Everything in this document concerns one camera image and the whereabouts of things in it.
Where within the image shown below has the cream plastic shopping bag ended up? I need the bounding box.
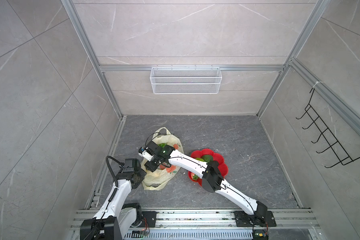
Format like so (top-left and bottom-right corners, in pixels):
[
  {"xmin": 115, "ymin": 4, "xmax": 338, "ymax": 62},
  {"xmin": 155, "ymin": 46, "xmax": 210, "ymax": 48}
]
[{"xmin": 142, "ymin": 127, "xmax": 184, "ymax": 191}]

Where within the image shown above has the red flower-shaped plastic bowl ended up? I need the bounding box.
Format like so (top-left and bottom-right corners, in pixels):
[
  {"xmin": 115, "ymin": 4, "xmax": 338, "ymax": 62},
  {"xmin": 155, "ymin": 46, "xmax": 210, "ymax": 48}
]
[{"xmin": 183, "ymin": 150, "xmax": 229, "ymax": 193}]

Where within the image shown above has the green fake lime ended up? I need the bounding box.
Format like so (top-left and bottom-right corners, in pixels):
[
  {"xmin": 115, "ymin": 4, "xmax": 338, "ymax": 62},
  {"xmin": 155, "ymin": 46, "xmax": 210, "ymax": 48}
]
[{"xmin": 202, "ymin": 155, "xmax": 214, "ymax": 163}]

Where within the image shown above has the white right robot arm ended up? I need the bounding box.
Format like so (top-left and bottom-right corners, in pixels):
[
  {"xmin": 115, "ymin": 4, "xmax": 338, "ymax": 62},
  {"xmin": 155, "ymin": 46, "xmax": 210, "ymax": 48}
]
[{"xmin": 139, "ymin": 141, "xmax": 268, "ymax": 227}]

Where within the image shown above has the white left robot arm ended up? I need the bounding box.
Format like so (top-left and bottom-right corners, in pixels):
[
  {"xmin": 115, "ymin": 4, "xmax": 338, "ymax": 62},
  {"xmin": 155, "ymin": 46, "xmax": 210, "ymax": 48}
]
[{"xmin": 80, "ymin": 156, "xmax": 146, "ymax": 240}]

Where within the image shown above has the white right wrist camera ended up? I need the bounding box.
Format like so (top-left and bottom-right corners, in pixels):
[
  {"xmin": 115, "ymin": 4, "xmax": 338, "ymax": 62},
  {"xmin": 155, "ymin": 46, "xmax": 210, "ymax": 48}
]
[{"xmin": 138, "ymin": 147, "xmax": 154, "ymax": 162}]

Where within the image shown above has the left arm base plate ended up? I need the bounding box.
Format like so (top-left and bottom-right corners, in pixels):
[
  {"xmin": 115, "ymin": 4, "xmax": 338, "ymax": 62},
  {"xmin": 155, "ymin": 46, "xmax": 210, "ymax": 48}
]
[{"xmin": 139, "ymin": 211, "xmax": 158, "ymax": 228}]

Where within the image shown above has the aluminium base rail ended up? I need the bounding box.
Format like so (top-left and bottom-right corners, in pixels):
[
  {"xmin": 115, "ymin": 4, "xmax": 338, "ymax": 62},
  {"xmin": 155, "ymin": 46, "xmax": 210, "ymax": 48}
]
[{"xmin": 68, "ymin": 209, "xmax": 322, "ymax": 240}]

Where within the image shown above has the white wire mesh basket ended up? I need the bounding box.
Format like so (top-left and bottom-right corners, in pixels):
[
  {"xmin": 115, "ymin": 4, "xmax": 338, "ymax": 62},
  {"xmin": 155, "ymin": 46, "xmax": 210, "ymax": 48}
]
[{"xmin": 150, "ymin": 67, "xmax": 223, "ymax": 95}]

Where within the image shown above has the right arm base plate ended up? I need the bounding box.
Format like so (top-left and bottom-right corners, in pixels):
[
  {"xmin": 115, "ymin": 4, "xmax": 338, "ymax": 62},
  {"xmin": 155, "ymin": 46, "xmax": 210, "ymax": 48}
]
[{"xmin": 234, "ymin": 211, "xmax": 277, "ymax": 227}]

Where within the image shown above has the black wire hook rack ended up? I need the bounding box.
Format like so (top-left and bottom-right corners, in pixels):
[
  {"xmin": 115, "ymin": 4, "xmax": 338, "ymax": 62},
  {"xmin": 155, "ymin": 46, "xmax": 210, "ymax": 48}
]
[{"xmin": 296, "ymin": 88, "xmax": 360, "ymax": 169}]

